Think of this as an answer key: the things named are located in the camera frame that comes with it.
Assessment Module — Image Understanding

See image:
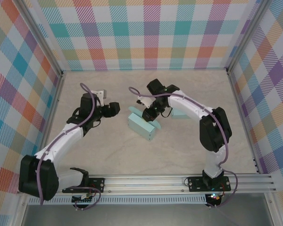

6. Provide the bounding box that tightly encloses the grey metal sheet panel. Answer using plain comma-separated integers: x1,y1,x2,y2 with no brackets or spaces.
21,203,274,226

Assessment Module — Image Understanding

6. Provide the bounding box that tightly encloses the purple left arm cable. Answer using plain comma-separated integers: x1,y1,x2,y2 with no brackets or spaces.
36,82,102,211

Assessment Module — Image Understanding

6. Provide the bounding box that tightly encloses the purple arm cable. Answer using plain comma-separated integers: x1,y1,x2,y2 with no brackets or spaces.
128,86,239,209
36,82,102,211

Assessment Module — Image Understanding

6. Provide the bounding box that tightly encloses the aluminium table side rail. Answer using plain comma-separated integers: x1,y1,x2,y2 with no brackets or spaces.
32,72,66,177
226,68,262,175

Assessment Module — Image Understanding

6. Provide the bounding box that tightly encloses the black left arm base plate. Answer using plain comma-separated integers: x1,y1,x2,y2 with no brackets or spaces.
62,178,106,194

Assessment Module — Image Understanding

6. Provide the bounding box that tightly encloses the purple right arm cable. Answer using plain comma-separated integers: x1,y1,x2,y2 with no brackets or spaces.
128,86,239,209

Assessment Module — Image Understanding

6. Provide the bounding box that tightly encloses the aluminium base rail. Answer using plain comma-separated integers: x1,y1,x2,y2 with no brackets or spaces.
16,173,277,195

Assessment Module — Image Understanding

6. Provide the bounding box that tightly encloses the aluminium frame post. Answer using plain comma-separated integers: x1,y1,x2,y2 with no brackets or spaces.
18,0,65,78
226,0,271,73

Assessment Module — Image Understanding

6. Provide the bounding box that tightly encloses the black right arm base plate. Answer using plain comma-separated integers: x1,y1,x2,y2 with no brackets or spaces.
187,175,232,193

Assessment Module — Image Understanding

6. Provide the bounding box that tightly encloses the slotted grey cable duct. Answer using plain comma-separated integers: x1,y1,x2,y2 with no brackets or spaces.
27,194,208,205

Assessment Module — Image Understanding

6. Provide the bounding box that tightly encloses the aluminium lower frame bar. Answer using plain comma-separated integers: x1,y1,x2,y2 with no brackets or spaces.
9,194,30,226
265,193,283,226

